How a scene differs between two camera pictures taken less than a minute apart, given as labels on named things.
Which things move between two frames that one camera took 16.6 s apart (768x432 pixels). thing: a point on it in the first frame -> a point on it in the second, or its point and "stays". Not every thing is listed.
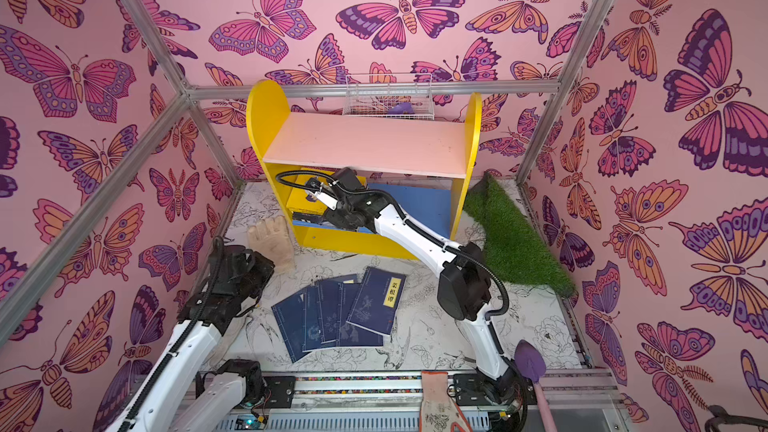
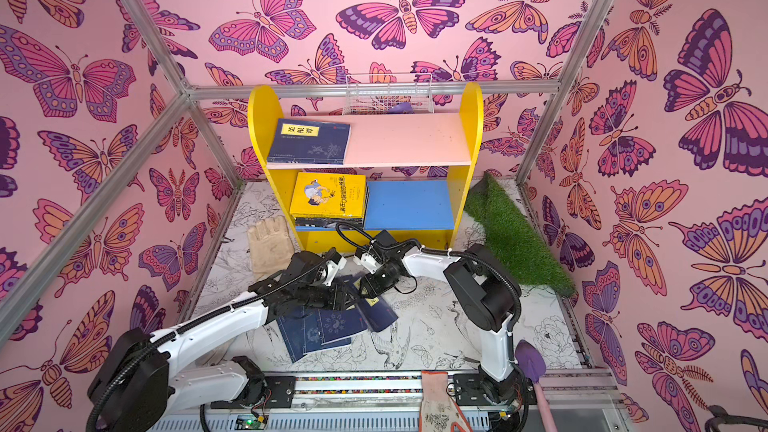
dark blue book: x=350 y=334 -> x=378 y=311
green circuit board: x=251 y=422 stays
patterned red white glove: x=438 y=412 stays
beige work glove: x=271 y=238 stays
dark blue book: x=375 y=300 -> x=311 y=143
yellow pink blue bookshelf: x=340 y=180 stays
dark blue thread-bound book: x=290 y=317 stays
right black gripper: x=327 y=216 -> x=381 y=276
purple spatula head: x=529 y=360 stays
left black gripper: x=263 y=265 -> x=337 y=296
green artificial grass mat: x=515 y=245 stays
